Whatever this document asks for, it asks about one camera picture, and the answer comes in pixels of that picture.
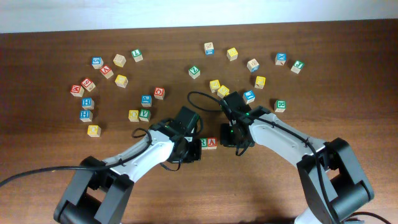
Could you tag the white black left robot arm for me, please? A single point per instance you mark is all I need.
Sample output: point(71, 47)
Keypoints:
point(99, 191)

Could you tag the blue sided wood block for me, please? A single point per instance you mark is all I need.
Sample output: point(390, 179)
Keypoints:
point(209, 48)

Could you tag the green J letter block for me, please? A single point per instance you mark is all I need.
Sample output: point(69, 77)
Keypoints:
point(297, 66)

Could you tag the yellow M letter block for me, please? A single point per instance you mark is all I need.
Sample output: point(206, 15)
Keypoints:
point(223, 91)

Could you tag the red A block upper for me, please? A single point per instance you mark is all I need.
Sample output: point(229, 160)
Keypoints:
point(106, 71)

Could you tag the red Q letter block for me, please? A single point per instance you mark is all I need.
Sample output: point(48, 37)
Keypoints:
point(159, 93)

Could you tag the blue P letter block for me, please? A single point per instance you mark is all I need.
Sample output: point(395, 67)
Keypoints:
point(146, 101)

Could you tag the yellow S letter block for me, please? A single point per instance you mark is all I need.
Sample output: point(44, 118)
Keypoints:
point(214, 85)

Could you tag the blue H letter block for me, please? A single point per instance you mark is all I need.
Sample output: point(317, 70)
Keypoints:
point(86, 116)

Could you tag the blue I letter block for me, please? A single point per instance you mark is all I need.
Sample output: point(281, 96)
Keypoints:
point(248, 97)

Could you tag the blue K letter block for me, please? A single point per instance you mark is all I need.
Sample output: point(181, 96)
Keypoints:
point(280, 58)

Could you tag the red 6 number block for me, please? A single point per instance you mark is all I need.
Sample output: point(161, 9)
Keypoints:
point(88, 84)

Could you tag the green V letter block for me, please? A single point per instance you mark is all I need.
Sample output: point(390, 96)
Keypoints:
point(144, 115)

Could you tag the green R block right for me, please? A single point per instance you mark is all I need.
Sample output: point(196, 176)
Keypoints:
point(280, 106)

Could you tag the yellow G letter block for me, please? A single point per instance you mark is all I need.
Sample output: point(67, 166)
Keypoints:
point(121, 81)

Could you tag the red A letter block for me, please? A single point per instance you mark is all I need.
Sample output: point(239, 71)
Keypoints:
point(212, 143)

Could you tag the green R letter block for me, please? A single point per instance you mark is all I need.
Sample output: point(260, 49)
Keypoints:
point(204, 143)

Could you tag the red M letter block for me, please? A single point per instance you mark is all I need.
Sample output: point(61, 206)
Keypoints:
point(77, 90)

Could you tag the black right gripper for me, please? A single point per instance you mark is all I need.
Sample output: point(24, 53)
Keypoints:
point(225, 140)

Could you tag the blue 5 number block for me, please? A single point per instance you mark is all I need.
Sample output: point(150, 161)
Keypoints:
point(97, 62)

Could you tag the blue H block upper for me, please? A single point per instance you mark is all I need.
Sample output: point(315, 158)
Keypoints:
point(88, 104)

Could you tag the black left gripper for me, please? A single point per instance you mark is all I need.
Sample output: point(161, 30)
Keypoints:
point(196, 154)

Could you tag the green L letter block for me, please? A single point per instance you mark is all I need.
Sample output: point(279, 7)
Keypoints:
point(137, 55)

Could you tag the yellow block right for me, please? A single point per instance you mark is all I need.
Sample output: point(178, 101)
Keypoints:
point(260, 82)

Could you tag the yellow O letter block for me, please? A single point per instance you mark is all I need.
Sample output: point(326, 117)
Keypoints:
point(133, 116)

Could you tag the yellow block top centre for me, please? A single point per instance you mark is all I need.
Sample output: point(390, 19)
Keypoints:
point(232, 54)

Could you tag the yellow D letter block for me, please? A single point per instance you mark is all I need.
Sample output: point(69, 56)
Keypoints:
point(94, 131)

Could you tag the wood block blue D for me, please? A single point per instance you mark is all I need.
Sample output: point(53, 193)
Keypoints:
point(253, 65)

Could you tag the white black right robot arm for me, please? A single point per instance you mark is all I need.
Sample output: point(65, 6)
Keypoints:
point(333, 181)

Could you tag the green Z letter block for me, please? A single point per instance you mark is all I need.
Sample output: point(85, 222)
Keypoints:
point(194, 72)

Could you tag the plain wood yellow block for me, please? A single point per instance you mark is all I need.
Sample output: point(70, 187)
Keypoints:
point(119, 60)

